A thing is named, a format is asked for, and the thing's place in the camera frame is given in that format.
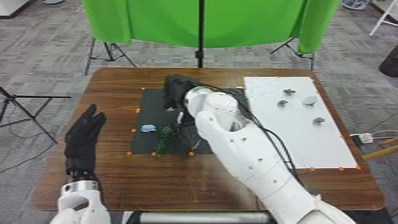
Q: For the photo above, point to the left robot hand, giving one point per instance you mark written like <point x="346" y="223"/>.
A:
<point x="82" y="140"/>

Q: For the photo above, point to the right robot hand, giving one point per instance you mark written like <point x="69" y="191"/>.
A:
<point x="178" y="91"/>

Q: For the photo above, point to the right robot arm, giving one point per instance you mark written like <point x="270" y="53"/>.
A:
<point x="254" y="160"/>

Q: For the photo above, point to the dark mat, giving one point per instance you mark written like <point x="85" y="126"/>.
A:
<point x="154" y="110"/>

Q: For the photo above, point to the blue flower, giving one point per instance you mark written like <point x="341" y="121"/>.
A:
<point x="147" y="128"/>

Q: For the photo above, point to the black tripod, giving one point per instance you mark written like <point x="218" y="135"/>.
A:
<point x="26" y="110"/>

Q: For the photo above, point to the green sprig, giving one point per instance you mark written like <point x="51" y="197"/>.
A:
<point x="163" y="138"/>

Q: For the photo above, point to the black backdrop stand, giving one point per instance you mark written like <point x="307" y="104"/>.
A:
<point x="201" y="36"/>

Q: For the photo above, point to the grey flower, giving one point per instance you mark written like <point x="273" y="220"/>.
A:
<point x="288" y="91"/>
<point x="282" y="103"/>
<point x="318" y="121"/>

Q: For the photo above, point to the white flower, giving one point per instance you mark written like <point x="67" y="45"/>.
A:
<point x="309" y="100"/>

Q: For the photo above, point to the white sheet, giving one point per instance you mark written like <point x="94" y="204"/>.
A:
<point x="298" y="140"/>

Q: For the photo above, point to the pale grey bar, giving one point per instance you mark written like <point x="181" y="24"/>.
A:
<point x="197" y="218"/>

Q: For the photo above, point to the white power strip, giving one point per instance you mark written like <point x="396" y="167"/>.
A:
<point x="362" y="137"/>

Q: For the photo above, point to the wooden chair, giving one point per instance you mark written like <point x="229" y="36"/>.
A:
<point x="382" y="150"/>

